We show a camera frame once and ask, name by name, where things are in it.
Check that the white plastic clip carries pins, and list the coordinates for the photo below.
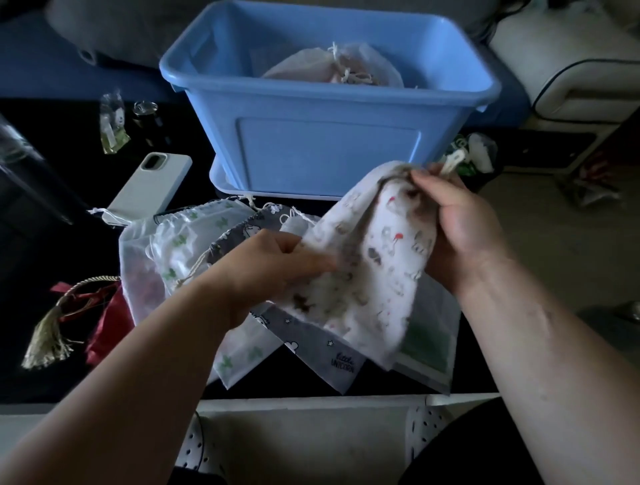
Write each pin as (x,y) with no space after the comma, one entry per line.
(452,162)

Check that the phone in white case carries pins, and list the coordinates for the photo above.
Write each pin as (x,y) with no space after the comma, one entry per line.
(150,187)

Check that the grey cushion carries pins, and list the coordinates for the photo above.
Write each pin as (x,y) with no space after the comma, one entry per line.
(115,30)

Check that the person's right forearm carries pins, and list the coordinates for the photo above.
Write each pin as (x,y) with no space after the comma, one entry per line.
(550,379)

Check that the small clear plastic packet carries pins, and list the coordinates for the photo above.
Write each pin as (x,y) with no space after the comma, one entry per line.
(112,125)

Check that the person's left hand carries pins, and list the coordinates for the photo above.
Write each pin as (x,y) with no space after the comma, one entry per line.
(255,280)

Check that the dark drink can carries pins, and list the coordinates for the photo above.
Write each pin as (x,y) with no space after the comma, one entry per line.
(147,122)

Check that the green and white packet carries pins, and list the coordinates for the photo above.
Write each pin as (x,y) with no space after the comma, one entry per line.
(482,155)

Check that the person's right hand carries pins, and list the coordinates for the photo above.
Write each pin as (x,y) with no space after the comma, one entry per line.
(467,235)

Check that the blue plastic bin lid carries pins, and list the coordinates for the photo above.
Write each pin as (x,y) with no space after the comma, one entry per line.
(222,182)

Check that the white armchair with dark piping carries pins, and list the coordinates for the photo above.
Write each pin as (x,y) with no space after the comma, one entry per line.
(575,65)

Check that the white dotted garment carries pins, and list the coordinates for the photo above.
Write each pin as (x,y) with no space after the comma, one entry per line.
(425,429)

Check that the blue plastic storage bin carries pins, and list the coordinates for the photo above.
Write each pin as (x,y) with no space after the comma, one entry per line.
(325,135)

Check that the person's left forearm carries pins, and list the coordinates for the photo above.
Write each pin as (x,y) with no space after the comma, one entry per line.
(120,394)

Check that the red cloth pouch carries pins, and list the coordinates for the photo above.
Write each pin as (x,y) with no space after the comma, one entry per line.
(107,330)

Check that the person's left thumb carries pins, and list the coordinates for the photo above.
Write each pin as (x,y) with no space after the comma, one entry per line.
(307,267)

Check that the translucent bag with green card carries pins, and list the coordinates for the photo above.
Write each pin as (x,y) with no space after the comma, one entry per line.
(430,344)

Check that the red and dark floor item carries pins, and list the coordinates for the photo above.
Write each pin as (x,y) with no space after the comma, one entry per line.
(590,182)

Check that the person's right thumb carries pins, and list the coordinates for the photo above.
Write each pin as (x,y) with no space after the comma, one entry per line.
(430,189)

